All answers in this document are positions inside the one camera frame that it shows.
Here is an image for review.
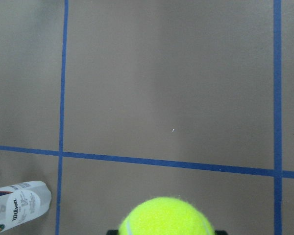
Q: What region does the yellow tennis ball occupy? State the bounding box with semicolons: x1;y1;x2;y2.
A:
118;197;215;235

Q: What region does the white tennis ball can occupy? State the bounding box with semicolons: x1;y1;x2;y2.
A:
0;181;52;233

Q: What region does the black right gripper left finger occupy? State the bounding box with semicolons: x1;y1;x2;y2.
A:
106;230;119;235

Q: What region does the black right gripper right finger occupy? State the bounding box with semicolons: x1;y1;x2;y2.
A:
215;230;227;235

